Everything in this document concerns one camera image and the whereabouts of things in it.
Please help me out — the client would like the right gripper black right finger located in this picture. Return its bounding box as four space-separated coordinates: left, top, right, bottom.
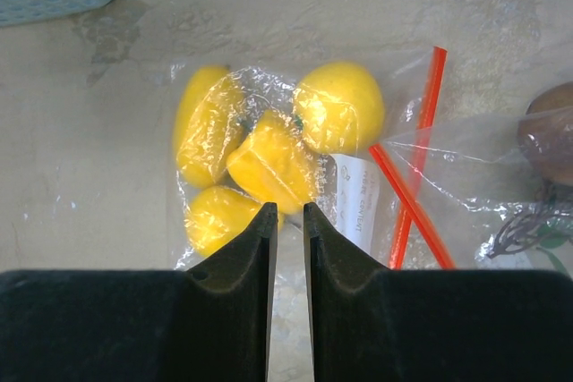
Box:
304 203 572 381

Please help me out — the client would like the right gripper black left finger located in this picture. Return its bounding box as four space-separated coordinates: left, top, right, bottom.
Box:
1 203 278 381

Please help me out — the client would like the yellow fake bell pepper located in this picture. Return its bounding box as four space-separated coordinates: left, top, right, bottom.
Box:
227 110 321 215

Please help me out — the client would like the brown fake potato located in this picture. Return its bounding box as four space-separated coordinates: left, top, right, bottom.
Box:
517 81 572 187

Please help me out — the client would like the yellow fake fruit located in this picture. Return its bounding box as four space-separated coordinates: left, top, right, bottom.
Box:
184 185 284 258

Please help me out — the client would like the yellow fake pear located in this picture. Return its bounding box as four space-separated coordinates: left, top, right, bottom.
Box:
172 65 244 189

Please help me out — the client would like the yellow fake lemon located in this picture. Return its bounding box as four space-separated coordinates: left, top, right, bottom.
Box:
293 62 386 154

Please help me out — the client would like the clear zip bag red seal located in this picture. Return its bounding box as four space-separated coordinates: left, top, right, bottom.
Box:
167 45 458 271

